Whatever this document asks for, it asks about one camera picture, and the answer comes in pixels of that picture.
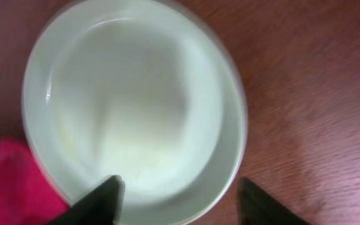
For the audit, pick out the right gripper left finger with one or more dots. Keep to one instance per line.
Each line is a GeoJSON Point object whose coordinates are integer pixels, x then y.
{"type": "Point", "coordinates": [101, 206]}

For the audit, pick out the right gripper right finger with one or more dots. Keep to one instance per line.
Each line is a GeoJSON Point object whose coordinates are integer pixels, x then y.
{"type": "Point", "coordinates": [256, 207]}

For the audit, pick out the green plate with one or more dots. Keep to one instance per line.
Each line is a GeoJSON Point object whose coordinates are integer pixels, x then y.
{"type": "Point", "coordinates": [142, 90]}

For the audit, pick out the red plastic tray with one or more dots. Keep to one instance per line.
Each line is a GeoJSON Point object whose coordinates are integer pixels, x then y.
{"type": "Point", "coordinates": [25, 195]}

